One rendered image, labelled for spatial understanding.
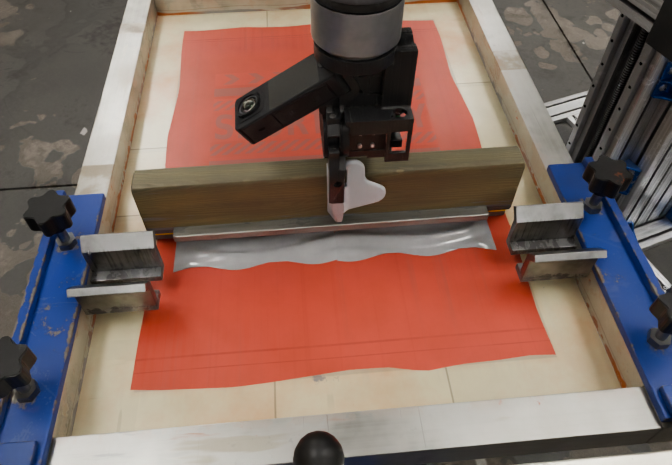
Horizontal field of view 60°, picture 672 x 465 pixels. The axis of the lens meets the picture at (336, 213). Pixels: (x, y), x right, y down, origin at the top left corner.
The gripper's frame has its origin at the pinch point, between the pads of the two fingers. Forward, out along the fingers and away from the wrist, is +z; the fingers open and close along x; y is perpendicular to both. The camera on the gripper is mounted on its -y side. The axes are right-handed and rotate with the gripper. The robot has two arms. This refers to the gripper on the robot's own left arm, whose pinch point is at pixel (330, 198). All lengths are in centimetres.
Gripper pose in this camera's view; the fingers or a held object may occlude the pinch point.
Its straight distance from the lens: 63.8
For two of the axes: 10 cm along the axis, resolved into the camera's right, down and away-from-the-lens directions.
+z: -0.1, 6.5, 7.6
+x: -0.9, -7.6, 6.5
